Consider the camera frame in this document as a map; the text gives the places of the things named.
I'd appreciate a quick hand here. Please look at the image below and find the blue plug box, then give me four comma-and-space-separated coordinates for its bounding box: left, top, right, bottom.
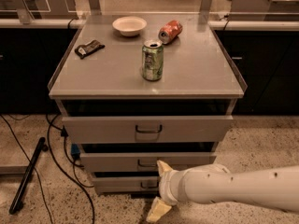
71, 144, 80, 161

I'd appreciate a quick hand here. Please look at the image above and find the grey drawer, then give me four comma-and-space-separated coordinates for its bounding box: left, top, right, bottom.
80, 152, 216, 172
63, 116, 233, 144
93, 176, 160, 194

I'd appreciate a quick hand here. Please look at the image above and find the green soda can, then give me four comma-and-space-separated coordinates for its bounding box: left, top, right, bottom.
141, 40, 164, 81

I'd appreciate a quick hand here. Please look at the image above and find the orange soda can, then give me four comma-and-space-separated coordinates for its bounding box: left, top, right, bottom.
158, 20, 183, 44

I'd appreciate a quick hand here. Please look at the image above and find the white bowl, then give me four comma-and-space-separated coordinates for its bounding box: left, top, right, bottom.
112, 16, 147, 37

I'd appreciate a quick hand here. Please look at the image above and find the grey drawer cabinet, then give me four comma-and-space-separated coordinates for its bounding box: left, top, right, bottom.
49, 14, 247, 182

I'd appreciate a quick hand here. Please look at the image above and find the white horizontal rail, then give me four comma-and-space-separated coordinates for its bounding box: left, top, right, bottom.
0, 19, 299, 31

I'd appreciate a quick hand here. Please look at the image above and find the black floor bar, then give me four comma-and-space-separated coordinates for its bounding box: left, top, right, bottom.
9, 137, 46, 215

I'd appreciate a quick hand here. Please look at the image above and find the grey bottom drawer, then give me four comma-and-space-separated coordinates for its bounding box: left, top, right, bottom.
93, 176, 160, 194

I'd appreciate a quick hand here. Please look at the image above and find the black floor cable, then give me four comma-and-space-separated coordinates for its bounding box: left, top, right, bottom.
0, 113, 96, 224

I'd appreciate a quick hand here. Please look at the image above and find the grey top drawer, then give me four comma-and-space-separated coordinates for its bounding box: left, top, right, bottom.
63, 116, 233, 144

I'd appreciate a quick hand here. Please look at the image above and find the dark snack packet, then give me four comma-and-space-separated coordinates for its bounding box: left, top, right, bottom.
75, 40, 105, 59

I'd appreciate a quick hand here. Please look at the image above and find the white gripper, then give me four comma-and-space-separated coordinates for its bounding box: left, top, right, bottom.
146, 160, 178, 223

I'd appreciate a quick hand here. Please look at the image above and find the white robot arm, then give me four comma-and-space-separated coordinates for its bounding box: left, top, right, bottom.
147, 161, 299, 223

